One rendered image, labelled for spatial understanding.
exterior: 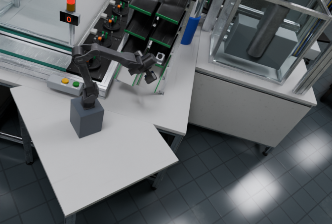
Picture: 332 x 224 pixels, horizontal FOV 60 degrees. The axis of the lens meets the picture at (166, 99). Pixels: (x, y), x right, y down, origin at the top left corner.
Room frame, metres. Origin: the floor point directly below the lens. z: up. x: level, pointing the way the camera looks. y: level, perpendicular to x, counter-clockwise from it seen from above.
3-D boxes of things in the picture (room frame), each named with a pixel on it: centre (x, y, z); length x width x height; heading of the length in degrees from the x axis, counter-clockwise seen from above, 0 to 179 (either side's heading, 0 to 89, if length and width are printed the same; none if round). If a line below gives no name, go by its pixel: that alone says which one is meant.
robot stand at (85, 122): (1.03, 0.40, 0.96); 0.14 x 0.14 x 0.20; 49
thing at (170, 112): (1.88, 0.61, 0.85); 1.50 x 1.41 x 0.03; 95
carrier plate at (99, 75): (1.44, 0.57, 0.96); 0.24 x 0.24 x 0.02; 5
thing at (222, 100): (2.37, -0.66, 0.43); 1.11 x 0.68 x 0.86; 95
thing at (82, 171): (1.06, 0.37, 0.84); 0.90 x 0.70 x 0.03; 49
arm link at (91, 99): (1.03, 0.40, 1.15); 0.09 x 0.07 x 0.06; 28
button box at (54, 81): (1.22, 0.63, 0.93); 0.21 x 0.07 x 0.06; 95
